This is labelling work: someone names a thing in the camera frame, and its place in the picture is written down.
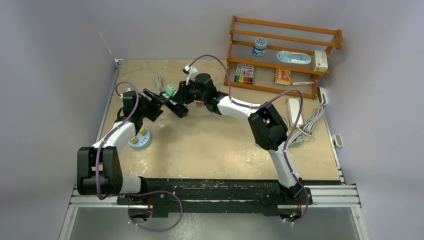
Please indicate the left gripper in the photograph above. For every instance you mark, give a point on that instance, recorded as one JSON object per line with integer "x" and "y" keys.
{"x": 155, "y": 106}

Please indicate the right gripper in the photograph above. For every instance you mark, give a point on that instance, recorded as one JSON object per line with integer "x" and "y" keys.
{"x": 181, "y": 96}

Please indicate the green plug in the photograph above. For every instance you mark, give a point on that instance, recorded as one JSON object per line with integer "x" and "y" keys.
{"x": 170, "y": 90}

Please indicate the black power strip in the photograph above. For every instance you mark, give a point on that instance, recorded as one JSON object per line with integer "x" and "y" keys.
{"x": 178, "y": 109}

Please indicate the yellow charger plug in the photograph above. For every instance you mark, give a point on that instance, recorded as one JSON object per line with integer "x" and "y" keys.
{"x": 142, "y": 131}
{"x": 134, "y": 140}

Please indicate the white power strip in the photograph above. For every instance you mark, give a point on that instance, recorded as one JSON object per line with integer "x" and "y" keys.
{"x": 293, "y": 106}

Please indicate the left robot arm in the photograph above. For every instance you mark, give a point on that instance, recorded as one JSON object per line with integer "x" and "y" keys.
{"x": 98, "y": 166}

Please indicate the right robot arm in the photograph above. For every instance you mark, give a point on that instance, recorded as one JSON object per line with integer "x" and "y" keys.
{"x": 267, "y": 126}

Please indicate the round white socket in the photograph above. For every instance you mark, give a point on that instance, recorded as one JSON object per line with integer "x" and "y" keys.
{"x": 143, "y": 140}

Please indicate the marker pen set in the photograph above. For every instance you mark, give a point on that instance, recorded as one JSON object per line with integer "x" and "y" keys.
{"x": 244, "y": 74}

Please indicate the blue white jar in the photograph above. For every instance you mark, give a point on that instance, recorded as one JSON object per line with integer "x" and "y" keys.
{"x": 260, "y": 45}

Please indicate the small orange notebook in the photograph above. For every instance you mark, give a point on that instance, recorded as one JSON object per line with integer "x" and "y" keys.
{"x": 282, "y": 77}

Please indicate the wooden shelf rack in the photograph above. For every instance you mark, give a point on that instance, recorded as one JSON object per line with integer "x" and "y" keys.
{"x": 280, "y": 37}

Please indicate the blue oval package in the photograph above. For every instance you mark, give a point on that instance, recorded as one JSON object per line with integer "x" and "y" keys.
{"x": 291, "y": 57}

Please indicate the white pen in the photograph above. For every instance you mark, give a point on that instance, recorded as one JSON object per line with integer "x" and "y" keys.
{"x": 302, "y": 83}

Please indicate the white red box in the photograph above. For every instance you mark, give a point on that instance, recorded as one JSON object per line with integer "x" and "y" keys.
{"x": 320, "y": 61}

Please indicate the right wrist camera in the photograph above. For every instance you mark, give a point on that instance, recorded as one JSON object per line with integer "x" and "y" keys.
{"x": 191, "y": 72}

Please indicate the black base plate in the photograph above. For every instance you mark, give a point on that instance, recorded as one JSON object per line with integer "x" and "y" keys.
{"x": 221, "y": 196}

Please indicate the white wall clip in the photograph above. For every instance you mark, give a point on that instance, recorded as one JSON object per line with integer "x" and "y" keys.
{"x": 337, "y": 140}
{"x": 322, "y": 96}

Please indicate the lower white wall clip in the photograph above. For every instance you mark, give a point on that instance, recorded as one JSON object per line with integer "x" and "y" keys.
{"x": 337, "y": 140}

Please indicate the aluminium rail frame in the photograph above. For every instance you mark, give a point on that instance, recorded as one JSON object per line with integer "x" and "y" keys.
{"x": 324, "y": 196}

